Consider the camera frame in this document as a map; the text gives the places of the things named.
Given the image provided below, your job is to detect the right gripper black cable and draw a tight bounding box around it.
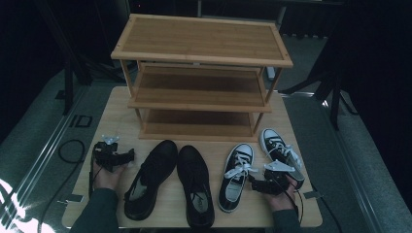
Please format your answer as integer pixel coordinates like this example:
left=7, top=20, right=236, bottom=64
left=273, top=174, right=305, bottom=226

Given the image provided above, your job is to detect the grey tape piece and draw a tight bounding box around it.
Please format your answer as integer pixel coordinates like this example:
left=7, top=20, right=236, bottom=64
left=303, top=190, right=324, bottom=200
left=57, top=193, right=85, bottom=206

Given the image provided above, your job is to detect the black floor cable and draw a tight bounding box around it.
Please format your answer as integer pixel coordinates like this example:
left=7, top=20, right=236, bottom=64
left=37, top=139, right=86, bottom=233

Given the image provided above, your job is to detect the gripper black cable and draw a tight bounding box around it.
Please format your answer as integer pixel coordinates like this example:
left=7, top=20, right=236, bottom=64
left=273, top=174, right=305, bottom=226
left=87, top=150, right=99, bottom=199

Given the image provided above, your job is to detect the metal floor rail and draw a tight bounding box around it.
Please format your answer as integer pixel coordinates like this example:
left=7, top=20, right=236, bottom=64
left=0, top=85, right=91, bottom=227

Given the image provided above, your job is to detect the black leather shoe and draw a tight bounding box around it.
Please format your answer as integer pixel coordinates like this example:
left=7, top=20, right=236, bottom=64
left=176, top=145, right=216, bottom=228
left=123, top=139, right=179, bottom=221

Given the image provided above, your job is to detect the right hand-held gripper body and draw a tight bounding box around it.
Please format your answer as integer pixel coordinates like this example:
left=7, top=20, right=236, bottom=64
left=257, top=160, right=295, bottom=196

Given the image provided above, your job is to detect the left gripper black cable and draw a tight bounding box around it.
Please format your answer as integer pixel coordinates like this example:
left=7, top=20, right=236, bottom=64
left=87, top=150, right=99, bottom=199

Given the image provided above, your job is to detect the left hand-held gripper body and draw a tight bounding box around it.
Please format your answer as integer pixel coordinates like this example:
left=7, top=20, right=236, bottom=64
left=91, top=134, right=123, bottom=173

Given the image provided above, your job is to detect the wooden shoe rack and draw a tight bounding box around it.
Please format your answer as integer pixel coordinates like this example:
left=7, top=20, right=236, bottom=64
left=110, top=13, right=294, bottom=144

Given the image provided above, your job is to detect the black metal stand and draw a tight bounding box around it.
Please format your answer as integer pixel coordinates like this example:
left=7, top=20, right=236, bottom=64
left=35, top=0, right=130, bottom=117
left=280, top=42, right=361, bottom=131

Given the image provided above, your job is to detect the black and white sneaker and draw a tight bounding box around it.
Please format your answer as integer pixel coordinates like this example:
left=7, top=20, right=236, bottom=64
left=218, top=143, right=259, bottom=214
left=259, top=127, right=305, bottom=190

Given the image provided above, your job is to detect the person's right hand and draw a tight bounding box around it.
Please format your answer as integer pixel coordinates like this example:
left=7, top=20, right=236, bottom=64
left=260, top=175, right=300, bottom=214

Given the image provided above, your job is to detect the person's left hand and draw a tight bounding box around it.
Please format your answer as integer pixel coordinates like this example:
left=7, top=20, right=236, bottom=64
left=91, top=162, right=129, bottom=192

